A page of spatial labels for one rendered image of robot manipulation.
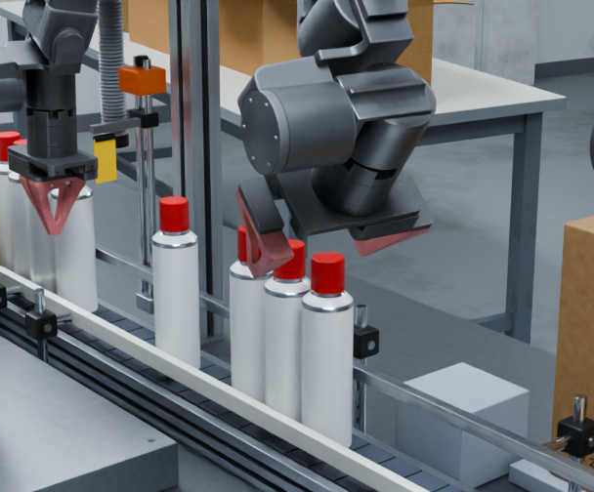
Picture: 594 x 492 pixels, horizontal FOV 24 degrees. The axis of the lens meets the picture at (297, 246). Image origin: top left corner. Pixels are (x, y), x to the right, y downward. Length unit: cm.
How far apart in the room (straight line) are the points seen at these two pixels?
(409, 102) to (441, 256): 386
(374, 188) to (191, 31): 76
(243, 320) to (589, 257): 36
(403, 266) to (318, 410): 330
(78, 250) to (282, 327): 43
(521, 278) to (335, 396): 233
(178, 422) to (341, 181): 63
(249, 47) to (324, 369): 244
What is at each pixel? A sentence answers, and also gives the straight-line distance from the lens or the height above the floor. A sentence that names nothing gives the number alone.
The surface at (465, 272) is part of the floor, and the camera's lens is 467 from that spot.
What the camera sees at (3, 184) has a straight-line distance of 191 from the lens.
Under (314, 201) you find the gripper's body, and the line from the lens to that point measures 103.
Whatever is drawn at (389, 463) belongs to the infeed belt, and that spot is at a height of 88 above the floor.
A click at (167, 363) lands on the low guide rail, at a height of 91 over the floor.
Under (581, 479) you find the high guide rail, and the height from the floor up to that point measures 95.
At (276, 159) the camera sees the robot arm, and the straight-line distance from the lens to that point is 92.
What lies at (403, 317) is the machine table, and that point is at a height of 83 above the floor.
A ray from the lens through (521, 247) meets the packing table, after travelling 369.
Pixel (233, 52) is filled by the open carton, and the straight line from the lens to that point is 387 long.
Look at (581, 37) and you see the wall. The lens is 796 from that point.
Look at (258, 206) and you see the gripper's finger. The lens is 103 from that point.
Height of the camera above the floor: 153
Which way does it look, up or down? 18 degrees down
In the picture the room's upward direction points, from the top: straight up
